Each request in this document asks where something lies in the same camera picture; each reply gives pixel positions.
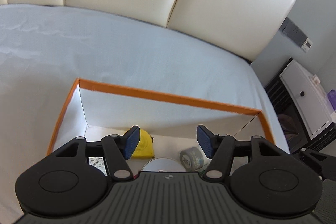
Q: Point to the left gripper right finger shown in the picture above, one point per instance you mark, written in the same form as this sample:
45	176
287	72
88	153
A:
220	150

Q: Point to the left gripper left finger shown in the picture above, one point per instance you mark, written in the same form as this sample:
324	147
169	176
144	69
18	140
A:
117	150

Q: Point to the white drawstring pouch with label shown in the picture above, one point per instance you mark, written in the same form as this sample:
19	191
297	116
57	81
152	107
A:
98	162

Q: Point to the round white compact case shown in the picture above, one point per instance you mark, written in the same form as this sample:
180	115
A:
163	165

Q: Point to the yellow tape measure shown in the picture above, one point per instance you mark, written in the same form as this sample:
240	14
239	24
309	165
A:
144	149

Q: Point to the small grey jar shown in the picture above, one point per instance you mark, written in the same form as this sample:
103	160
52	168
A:
193	159

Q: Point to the orange cardboard storage box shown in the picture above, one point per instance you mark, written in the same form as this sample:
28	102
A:
94	110

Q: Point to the purple tissue pack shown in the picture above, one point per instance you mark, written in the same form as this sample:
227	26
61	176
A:
332	98

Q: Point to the white bed sheet mattress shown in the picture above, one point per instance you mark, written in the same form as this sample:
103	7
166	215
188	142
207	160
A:
44	49

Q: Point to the white wall thermostat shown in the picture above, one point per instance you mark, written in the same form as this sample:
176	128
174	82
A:
306	45

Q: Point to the grey wall switch panel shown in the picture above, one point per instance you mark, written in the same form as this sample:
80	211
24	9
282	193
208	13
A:
293	32

